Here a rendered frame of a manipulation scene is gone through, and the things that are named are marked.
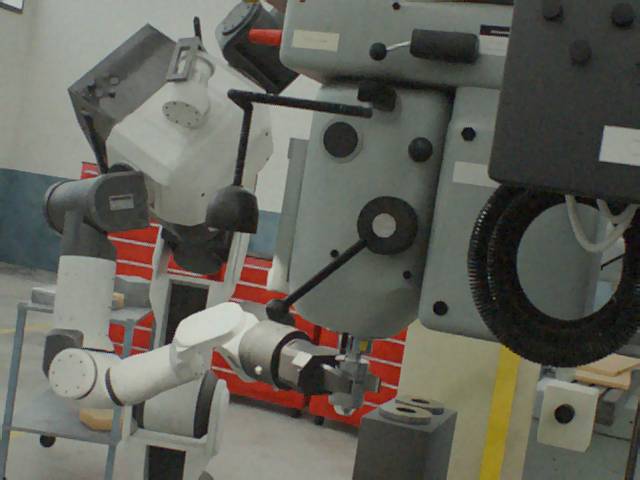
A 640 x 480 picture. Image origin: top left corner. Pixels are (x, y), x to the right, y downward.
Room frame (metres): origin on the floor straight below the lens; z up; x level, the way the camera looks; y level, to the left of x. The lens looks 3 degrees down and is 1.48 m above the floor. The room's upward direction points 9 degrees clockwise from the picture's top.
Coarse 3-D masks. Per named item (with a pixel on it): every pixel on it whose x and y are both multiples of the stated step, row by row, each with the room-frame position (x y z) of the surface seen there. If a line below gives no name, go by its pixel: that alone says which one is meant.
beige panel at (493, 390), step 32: (416, 320) 2.99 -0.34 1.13; (416, 352) 2.98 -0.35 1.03; (448, 352) 2.95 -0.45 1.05; (480, 352) 2.92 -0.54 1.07; (416, 384) 2.98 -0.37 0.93; (448, 384) 2.95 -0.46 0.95; (480, 384) 2.91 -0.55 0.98; (512, 384) 2.88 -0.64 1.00; (480, 416) 2.91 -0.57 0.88; (512, 416) 2.88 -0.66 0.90; (480, 448) 2.90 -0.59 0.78; (512, 448) 2.87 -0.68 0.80
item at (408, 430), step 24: (384, 408) 1.59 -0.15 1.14; (408, 408) 1.62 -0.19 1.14; (432, 408) 1.65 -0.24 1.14; (360, 432) 1.56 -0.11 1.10; (384, 432) 1.55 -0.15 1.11; (408, 432) 1.54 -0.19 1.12; (432, 432) 1.54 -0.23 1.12; (360, 456) 1.56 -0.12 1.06; (384, 456) 1.55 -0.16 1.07; (408, 456) 1.53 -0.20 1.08; (432, 456) 1.57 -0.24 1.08
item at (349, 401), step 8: (336, 368) 1.25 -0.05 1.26; (344, 368) 1.24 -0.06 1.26; (352, 376) 1.24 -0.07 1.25; (360, 376) 1.24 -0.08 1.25; (360, 384) 1.25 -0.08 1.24; (336, 392) 1.25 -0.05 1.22; (360, 392) 1.25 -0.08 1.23; (336, 400) 1.24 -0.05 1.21; (344, 400) 1.24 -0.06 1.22; (352, 400) 1.24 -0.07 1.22; (360, 400) 1.25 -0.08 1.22; (352, 408) 1.24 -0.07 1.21; (360, 408) 1.25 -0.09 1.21
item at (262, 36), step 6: (252, 30) 1.44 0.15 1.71; (258, 30) 1.43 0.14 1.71; (264, 30) 1.43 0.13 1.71; (270, 30) 1.43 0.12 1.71; (276, 30) 1.42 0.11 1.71; (282, 30) 1.42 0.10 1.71; (252, 36) 1.43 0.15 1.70; (258, 36) 1.43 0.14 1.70; (264, 36) 1.42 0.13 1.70; (270, 36) 1.42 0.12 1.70; (276, 36) 1.42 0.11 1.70; (282, 36) 1.42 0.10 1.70; (258, 42) 1.44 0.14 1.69; (264, 42) 1.43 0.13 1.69; (270, 42) 1.43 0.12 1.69; (276, 42) 1.42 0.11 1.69
